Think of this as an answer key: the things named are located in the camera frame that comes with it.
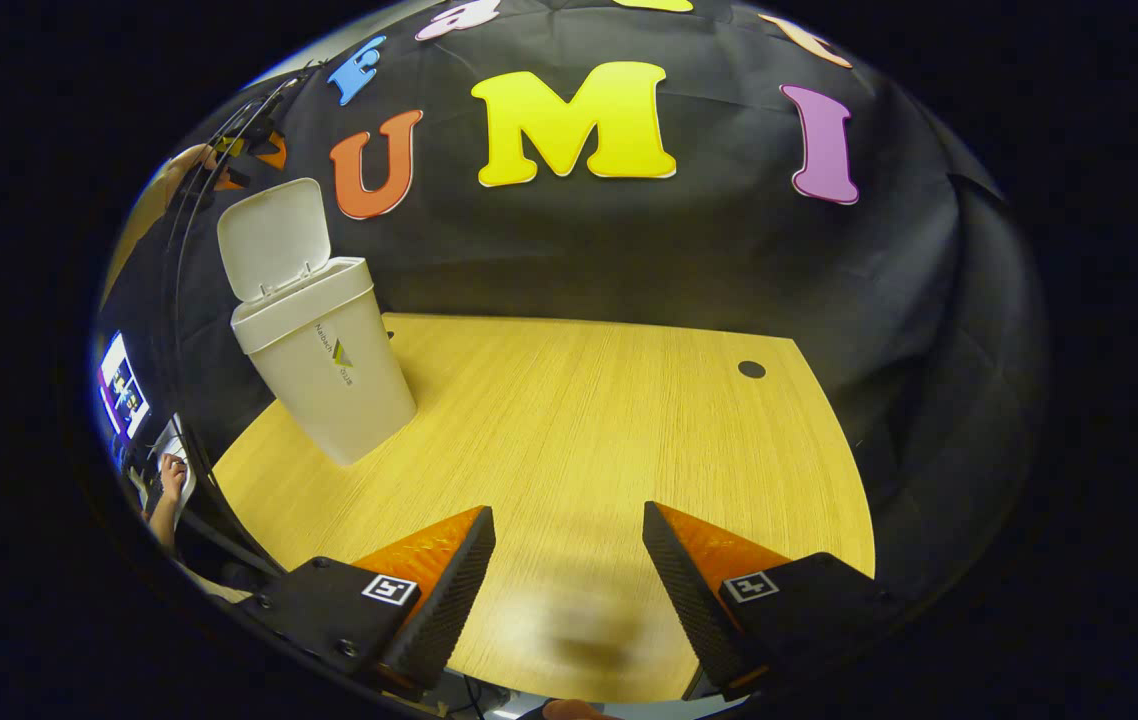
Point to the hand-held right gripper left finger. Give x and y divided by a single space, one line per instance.
449 600

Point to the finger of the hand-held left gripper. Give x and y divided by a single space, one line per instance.
274 152

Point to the wooden desktop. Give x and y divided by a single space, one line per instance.
579 420

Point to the white desktop garbage bin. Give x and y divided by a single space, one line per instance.
329 390

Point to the computer monitor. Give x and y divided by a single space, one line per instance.
123 385

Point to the round black desk grommet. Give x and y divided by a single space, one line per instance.
751 369

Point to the black tripod stand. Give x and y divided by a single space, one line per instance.
191 190

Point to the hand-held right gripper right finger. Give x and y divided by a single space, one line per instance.
689 600

